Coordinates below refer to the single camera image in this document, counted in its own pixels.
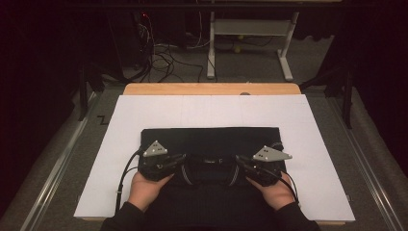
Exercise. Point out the white sheet table cover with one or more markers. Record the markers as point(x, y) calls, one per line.
point(128, 115)

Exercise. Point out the person's right hand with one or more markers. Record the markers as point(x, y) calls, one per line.
point(277, 194)

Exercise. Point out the black knit vest grey trim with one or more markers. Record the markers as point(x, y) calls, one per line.
point(211, 141)

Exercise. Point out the person's left hand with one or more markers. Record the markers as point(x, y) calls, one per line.
point(146, 192)

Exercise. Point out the black metal stand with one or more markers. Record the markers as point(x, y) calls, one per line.
point(84, 93)
point(347, 96)

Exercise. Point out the wooden table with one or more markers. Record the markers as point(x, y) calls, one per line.
point(179, 88)

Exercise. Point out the white metal desk frame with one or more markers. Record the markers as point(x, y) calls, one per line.
point(250, 27)

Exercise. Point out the metal floor rail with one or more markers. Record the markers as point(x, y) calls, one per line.
point(54, 173)
point(369, 166)

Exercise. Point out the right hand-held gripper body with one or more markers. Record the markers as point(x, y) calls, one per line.
point(269, 154)

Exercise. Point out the dark computer tower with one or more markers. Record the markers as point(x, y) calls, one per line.
point(128, 38)

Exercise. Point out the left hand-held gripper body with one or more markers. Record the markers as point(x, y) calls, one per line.
point(155, 150)

